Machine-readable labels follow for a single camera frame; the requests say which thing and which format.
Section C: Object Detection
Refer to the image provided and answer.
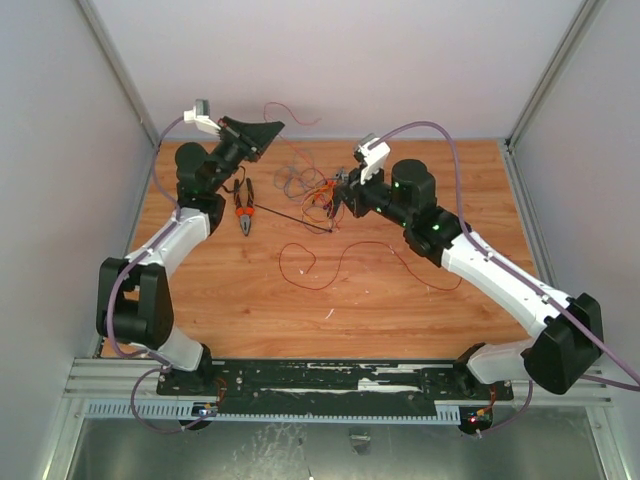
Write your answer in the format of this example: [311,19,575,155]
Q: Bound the black adjustable wrench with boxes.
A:
[336,169,349,183]

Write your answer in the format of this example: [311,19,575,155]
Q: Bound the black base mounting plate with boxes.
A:
[156,359,514,413]

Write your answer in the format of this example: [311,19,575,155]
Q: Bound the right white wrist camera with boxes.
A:
[354,133,391,185]

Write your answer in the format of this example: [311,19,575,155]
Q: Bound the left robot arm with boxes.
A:
[96,114,284,395]

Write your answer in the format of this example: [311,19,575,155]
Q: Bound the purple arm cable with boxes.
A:
[367,120,640,441]
[107,115,216,434]

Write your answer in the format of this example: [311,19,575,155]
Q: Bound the black zip tie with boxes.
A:
[254,204,333,234]

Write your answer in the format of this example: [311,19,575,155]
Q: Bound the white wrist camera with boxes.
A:
[183,99,221,135]
[354,133,391,185]

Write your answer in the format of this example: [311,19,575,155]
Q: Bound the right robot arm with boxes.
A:
[335,159,603,398]

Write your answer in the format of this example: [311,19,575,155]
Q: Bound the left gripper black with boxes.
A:
[207,115,283,192]

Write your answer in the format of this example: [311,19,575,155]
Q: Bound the long red wire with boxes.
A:
[278,241,463,292]

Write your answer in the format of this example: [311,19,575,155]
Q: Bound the coloured wire bundle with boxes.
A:
[273,149,346,231]

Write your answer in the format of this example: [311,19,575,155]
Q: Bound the large orange black pliers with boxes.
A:
[233,178,255,236]

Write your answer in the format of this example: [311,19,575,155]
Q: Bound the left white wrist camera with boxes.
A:
[183,99,221,135]

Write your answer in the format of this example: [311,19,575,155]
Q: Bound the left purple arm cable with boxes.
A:
[107,115,216,434]

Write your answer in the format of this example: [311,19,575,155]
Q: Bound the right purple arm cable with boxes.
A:
[367,120,640,441]

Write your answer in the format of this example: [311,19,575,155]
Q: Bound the grey slotted cable duct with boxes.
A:
[84,399,461,426]

